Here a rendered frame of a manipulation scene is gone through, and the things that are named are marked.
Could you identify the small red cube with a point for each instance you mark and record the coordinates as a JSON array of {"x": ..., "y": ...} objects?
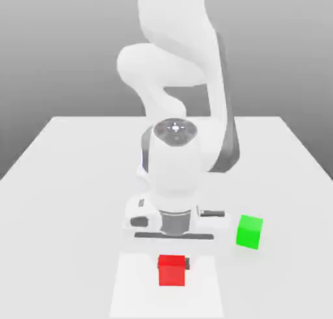
[{"x": 171, "y": 273}]

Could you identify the small green cube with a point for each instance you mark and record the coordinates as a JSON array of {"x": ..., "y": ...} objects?
[{"x": 248, "y": 233}]

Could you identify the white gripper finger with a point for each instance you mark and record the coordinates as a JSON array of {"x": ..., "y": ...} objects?
[
  {"x": 154, "y": 262},
  {"x": 187, "y": 264}
]

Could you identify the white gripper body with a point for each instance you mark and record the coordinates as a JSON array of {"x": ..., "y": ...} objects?
[{"x": 145, "y": 246}]

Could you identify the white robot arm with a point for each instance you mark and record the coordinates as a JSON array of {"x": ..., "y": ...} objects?
[{"x": 177, "y": 168}]

